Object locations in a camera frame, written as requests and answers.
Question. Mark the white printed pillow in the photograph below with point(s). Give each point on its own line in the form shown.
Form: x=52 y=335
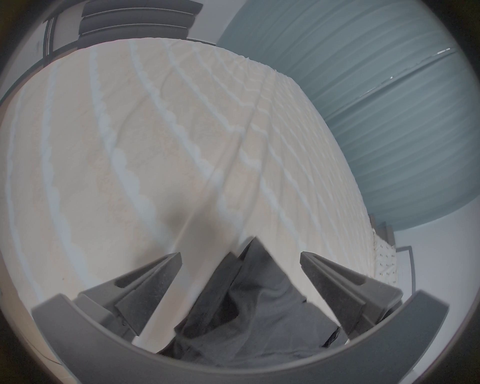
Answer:
x=386 y=262

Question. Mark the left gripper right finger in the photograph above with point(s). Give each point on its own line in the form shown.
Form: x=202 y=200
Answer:
x=337 y=296

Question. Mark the bed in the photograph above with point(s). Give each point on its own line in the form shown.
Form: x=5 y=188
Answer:
x=150 y=150

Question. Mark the black dressing table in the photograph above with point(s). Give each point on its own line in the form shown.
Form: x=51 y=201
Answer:
x=50 y=37

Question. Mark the black T-shirt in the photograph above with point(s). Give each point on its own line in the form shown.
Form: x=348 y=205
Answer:
x=255 y=300

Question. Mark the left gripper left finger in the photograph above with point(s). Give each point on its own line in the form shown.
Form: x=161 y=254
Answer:
x=142 y=296

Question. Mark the grey bedside table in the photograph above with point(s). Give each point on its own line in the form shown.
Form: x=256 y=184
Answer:
x=388 y=234

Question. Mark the blue-green curtain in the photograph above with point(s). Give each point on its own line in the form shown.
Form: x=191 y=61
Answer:
x=375 y=112

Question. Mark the black chest of drawers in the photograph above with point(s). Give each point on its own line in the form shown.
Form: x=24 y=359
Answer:
x=142 y=22

